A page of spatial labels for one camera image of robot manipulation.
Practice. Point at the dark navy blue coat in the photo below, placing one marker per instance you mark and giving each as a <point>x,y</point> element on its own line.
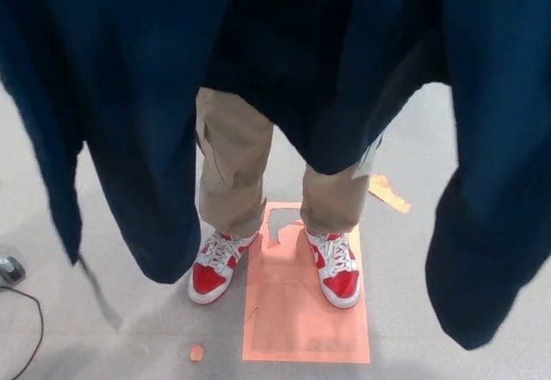
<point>107,95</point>

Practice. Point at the khaki trousers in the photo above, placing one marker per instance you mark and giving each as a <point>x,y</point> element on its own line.
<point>232,160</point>

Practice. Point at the torn orange tape strip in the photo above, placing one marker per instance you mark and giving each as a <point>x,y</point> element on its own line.
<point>389,192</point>

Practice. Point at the black t-shirt teal print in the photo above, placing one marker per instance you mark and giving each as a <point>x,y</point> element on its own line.
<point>301,52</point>

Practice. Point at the red white right sneaker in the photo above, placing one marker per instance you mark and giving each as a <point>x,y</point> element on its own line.
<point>208,281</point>

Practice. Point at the red white sneaker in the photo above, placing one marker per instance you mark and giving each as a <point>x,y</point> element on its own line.
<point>208,281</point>
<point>340,283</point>

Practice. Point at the red white left sneaker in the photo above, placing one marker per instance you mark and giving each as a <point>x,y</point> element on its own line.
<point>340,283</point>

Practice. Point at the orange rectangular floor marking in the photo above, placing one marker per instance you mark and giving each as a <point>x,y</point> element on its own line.
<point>292,319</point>

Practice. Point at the small orange tape scrap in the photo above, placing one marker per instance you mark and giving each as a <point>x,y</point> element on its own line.
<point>196,353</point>

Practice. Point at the grey black stand foot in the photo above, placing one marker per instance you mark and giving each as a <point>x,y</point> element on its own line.
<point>11,270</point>

